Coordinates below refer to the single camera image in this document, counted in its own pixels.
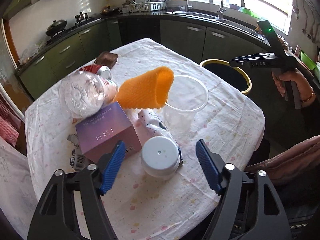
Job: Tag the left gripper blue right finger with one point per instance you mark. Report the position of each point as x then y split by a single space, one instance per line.
210 165

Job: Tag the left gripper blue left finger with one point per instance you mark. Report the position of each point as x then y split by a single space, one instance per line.
110 166

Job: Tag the silver snack wrapper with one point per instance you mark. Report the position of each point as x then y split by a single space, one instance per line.
77 161

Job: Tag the purple cardboard box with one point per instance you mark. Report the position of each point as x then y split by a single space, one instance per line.
98 134

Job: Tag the yellow rimmed trash bin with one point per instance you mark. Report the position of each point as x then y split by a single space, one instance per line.
234 76

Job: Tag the white medicine bottle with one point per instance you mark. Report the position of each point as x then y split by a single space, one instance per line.
160 157

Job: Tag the white blue snack wrapper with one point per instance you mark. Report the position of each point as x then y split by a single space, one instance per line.
156 127

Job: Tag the clear plastic cup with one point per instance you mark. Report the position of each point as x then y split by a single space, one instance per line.
187 96

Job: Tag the clear plastic water bottle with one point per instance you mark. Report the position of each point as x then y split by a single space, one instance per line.
83 94

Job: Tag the orange foam mesh sleeve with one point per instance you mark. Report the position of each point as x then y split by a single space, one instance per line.
149 90

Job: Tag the red cola can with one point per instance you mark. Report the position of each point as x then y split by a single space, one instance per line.
103 71

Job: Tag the brown plastic tray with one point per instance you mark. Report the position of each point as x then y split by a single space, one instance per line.
106 58

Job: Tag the tall chrome kitchen faucet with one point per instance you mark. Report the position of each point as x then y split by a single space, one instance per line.
228 0

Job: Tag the person's right hand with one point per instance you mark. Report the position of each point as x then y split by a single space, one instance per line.
306 93

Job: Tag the small chrome faucet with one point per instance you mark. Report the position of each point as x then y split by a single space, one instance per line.
188 6

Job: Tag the red checkered apron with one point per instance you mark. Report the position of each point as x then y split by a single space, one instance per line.
10 125

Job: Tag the plastic bag on counter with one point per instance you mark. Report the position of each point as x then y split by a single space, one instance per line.
30 51

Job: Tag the white dish rack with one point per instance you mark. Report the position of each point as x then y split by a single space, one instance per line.
146 6

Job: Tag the gas stove top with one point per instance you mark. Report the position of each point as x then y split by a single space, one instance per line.
68 30

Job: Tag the black wok with lid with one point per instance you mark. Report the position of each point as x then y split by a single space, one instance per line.
56 27

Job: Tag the small black kettle pot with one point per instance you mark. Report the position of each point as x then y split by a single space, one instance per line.
82 16

